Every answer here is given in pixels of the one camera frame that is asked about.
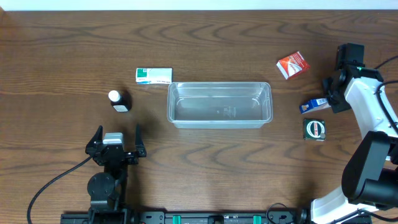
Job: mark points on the dark green round-label box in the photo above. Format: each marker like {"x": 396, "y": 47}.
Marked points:
{"x": 314, "y": 129}

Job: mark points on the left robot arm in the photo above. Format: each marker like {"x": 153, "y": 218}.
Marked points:
{"x": 107, "y": 189}

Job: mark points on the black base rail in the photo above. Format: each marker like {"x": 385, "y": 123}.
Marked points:
{"x": 273, "y": 216}

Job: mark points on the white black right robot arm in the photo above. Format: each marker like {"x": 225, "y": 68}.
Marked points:
{"x": 367, "y": 185}

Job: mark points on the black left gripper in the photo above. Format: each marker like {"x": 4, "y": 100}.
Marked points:
{"x": 115, "y": 152}

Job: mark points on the blue white medicine box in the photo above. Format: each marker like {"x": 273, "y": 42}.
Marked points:
{"x": 314, "y": 105}

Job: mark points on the red white medicine box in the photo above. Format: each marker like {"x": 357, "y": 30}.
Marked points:
{"x": 292, "y": 65}

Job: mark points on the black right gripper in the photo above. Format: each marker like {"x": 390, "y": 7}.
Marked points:
{"x": 334, "y": 94}

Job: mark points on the clear plastic container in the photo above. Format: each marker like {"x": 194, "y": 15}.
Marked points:
{"x": 219, "y": 105}

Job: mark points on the white green toothpaste box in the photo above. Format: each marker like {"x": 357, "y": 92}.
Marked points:
{"x": 154, "y": 75}

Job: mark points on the dark brown medicine bottle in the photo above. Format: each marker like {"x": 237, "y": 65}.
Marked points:
{"x": 120, "y": 101}

